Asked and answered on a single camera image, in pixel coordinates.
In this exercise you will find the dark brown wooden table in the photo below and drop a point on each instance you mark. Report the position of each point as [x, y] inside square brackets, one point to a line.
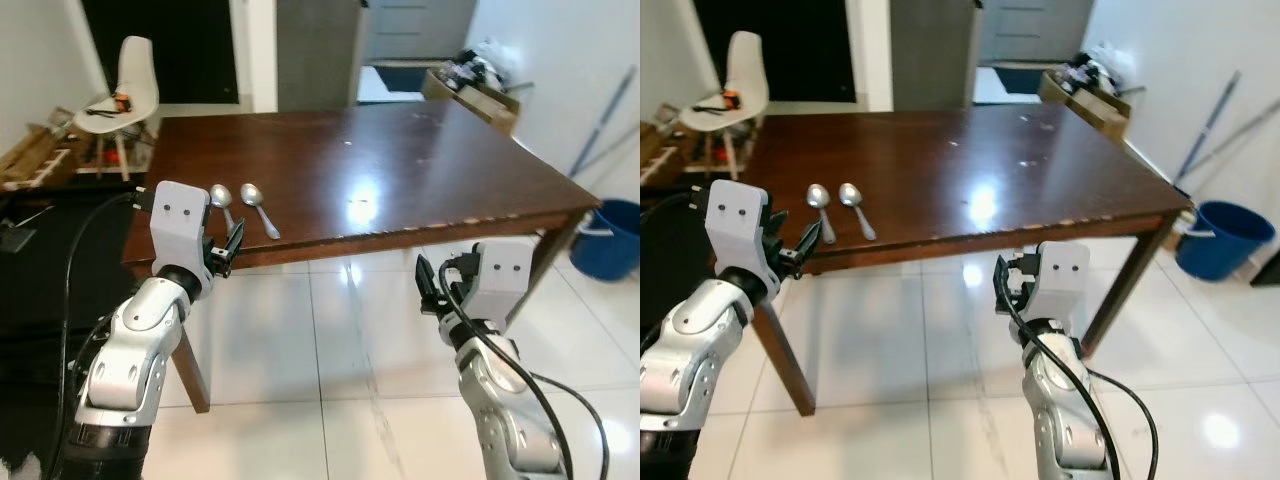
[380, 160]
[980, 160]

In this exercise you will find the orange black tool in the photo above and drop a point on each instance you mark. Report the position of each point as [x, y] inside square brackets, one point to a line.
[732, 99]
[122, 101]

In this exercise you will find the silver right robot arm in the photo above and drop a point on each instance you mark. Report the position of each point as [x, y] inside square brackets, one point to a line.
[1065, 400]
[505, 400]

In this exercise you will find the white plastic bag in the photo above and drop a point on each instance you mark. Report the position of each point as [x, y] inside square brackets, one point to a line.
[495, 58]
[1105, 62]

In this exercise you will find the black floor mat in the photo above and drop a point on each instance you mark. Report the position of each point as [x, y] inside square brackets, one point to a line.
[60, 270]
[668, 260]

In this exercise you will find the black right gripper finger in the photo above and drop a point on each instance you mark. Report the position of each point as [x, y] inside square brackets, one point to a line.
[427, 282]
[1003, 280]

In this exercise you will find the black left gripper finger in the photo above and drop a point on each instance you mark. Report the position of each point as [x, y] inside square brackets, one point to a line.
[213, 233]
[775, 226]
[237, 240]
[808, 242]

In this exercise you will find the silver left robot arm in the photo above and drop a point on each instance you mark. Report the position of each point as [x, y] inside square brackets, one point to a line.
[135, 340]
[690, 340]

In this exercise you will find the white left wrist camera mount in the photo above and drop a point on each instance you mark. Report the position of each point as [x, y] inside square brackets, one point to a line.
[178, 222]
[736, 225]

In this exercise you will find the blue plastic bucket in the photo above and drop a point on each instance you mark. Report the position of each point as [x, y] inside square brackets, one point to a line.
[1225, 240]
[610, 245]

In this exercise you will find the wooden pallet crate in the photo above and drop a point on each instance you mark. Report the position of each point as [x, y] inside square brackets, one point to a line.
[655, 150]
[35, 155]

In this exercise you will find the silver metal spoon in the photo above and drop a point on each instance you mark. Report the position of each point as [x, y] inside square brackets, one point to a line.
[220, 195]
[251, 194]
[819, 196]
[851, 194]

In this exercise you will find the thin grey mop pole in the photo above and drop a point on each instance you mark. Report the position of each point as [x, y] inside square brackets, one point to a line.
[1240, 132]

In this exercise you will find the grey door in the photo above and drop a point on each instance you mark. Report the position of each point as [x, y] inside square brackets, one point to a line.
[1035, 30]
[420, 30]

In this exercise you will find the grey broom stick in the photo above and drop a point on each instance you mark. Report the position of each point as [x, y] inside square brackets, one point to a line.
[604, 118]
[1208, 130]

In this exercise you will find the white plastic chair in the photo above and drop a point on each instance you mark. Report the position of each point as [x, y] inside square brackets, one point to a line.
[132, 70]
[742, 70]

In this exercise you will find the open cardboard box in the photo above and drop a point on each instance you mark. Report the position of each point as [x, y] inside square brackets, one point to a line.
[1090, 105]
[480, 100]

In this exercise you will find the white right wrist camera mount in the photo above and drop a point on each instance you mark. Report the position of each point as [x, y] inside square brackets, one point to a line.
[1062, 282]
[502, 280]

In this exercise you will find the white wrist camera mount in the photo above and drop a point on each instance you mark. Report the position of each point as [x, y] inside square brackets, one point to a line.
[178, 222]
[736, 225]
[1062, 282]
[502, 280]

